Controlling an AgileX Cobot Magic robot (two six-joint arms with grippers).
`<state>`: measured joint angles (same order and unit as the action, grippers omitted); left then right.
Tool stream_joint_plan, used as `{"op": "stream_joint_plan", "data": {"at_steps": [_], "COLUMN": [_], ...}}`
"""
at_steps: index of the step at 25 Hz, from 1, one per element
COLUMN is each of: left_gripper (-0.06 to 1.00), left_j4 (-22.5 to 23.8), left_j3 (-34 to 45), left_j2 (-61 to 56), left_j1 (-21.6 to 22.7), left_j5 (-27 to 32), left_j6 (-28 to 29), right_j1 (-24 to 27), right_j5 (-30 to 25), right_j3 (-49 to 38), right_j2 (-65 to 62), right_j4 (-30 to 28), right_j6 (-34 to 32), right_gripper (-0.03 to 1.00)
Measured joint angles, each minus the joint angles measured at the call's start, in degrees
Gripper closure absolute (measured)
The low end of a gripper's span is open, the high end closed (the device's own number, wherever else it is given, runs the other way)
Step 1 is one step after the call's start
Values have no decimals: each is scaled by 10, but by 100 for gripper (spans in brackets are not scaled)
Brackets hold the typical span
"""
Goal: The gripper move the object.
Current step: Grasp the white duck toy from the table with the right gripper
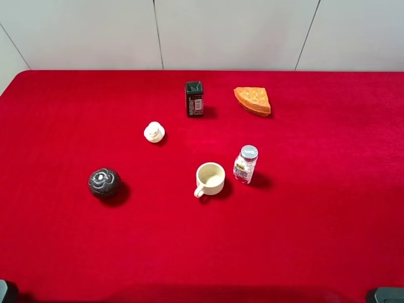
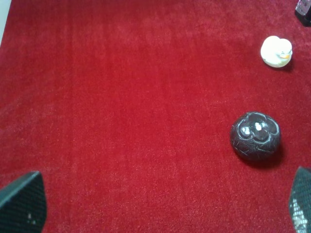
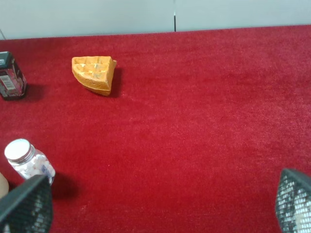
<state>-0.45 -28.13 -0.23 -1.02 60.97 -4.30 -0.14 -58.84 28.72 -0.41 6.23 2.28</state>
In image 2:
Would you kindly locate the black engraved stone ball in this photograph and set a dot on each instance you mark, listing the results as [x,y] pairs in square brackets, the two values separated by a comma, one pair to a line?
[255,136]

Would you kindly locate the white rubber duck toy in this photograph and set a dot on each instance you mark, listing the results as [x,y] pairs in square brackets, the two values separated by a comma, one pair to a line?
[276,52]

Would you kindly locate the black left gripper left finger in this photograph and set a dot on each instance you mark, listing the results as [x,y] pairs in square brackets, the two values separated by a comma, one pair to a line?
[23,204]

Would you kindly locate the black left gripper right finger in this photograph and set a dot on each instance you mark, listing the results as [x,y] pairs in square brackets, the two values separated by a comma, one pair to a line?
[300,200]

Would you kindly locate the black rectangular box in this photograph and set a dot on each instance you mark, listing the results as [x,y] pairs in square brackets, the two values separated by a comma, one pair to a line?
[303,12]

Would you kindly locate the red velvet table cloth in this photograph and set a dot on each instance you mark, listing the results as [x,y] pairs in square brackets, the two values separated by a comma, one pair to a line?
[125,106]

